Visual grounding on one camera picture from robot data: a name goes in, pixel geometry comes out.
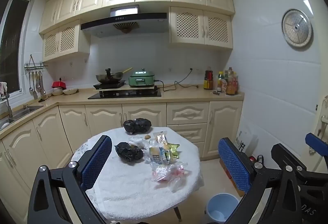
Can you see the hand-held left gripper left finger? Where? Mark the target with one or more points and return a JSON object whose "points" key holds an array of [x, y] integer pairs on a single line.
{"points": [[98, 162]]}

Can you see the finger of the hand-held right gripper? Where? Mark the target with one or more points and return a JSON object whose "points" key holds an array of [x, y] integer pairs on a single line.
{"points": [[284, 154], [316, 140]]}

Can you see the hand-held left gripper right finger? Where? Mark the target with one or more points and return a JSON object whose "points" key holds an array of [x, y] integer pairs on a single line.
{"points": [[234, 165]]}

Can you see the black plastic bag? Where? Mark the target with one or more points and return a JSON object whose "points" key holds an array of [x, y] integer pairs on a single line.
{"points": [[138, 125], [128, 152]]}

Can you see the blue plastic bin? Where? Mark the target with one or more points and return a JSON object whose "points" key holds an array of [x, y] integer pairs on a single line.
{"points": [[220, 206]]}

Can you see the clear plastic wrapper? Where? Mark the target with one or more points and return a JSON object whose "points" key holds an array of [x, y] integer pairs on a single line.
{"points": [[138, 140]]}

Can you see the white blue bread packet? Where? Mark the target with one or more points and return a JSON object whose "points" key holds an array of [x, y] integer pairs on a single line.
{"points": [[156, 154]]}

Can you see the green snack packet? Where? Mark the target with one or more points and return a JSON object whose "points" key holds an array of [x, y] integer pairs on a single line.
{"points": [[174, 148]]}

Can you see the white yellow snack packet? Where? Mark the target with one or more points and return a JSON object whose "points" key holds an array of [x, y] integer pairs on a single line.
{"points": [[160, 137]]}

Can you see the clear pink plastic bag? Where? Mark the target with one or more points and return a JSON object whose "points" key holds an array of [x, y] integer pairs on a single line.
{"points": [[166, 172]]}

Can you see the red brown cardboard box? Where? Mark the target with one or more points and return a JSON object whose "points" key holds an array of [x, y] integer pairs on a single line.
{"points": [[226, 174]]}

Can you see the white paper bag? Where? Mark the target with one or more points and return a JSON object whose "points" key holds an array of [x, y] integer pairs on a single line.
{"points": [[246, 142]]}

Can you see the round table with white cloth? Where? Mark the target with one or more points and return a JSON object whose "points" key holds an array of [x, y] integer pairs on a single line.
{"points": [[128, 183]]}

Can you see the cream base cabinet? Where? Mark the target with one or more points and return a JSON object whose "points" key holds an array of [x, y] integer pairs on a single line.
{"points": [[107, 116]]}

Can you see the black gas stove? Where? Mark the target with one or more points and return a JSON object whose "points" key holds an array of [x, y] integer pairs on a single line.
{"points": [[128, 94]]}

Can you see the white bowl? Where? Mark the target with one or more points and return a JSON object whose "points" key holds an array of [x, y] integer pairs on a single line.
{"points": [[70, 91]]}

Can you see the black induction cooker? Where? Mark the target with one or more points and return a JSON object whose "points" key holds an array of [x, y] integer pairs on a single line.
{"points": [[107, 85]]}

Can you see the black wok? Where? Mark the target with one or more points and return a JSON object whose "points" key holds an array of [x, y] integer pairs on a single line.
{"points": [[109, 77]]}

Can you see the dark sauce bottle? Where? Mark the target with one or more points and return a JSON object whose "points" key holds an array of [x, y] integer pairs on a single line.
{"points": [[208, 78]]}

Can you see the steel sink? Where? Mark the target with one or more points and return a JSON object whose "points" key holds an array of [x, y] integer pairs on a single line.
{"points": [[23, 111]]}

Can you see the green electric cooker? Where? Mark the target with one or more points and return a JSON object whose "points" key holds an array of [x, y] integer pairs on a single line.
{"points": [[141, 80]]}

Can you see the steel spatula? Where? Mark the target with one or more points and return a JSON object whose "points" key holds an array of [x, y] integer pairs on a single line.
{"points": [[35, 94]]}

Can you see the steel ladle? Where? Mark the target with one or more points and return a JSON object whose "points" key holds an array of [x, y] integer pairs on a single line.
{"points": [[31, 89]]}

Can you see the steel faucet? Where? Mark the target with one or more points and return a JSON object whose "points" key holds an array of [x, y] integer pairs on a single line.
{"points": [[9, 106]]}

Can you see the pink cloth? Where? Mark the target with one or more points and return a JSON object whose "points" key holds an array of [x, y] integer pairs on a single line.
{"points": [[2, 87]]}

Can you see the small cream lattice cabinet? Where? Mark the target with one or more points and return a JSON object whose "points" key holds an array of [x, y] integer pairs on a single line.
{"points": [[66, 39]]}

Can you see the black range hood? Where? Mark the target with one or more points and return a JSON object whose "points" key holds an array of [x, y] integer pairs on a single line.
{"points": [[123, 23]]}

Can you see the wide cream lattice cabinet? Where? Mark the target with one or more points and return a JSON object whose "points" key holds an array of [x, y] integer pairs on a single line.
{"points": [[189, 26]]}

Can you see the window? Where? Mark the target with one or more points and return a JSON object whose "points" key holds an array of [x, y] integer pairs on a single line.
{"points": [[12, 42]]}

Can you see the white wall socket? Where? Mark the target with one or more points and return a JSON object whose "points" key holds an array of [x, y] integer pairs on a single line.
{"points": [[194, 70]]}

